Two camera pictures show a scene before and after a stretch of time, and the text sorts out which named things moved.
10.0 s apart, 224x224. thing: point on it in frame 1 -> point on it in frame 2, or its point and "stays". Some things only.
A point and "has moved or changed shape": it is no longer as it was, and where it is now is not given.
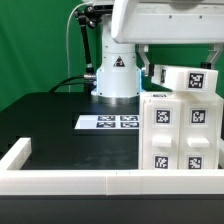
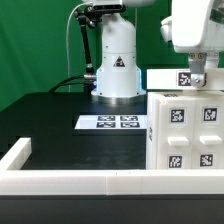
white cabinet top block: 185,77 has moved or changed shape
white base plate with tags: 87,122 stays
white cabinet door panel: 199,135 has moved or changed shape
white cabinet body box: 179,130 has moved or changed shape
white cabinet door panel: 161,118 -> 176,134
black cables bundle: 63,82 stays
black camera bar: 104,7 stays
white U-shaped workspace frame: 101,182 stays
